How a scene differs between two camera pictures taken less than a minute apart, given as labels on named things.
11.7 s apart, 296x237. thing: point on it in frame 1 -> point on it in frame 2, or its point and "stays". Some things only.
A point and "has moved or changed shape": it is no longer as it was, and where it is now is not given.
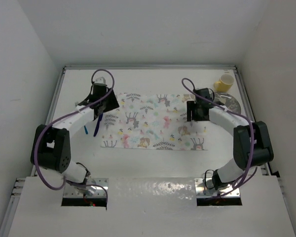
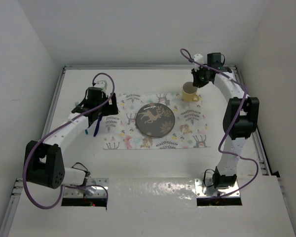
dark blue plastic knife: (99, 119) stays
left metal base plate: (71, 191) stays
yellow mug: (224, 84) has moved or changed shape
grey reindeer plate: (230, 101) -> (155, 120)
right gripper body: (193, 112) -> (201, 75)
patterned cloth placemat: (153, 121) stays
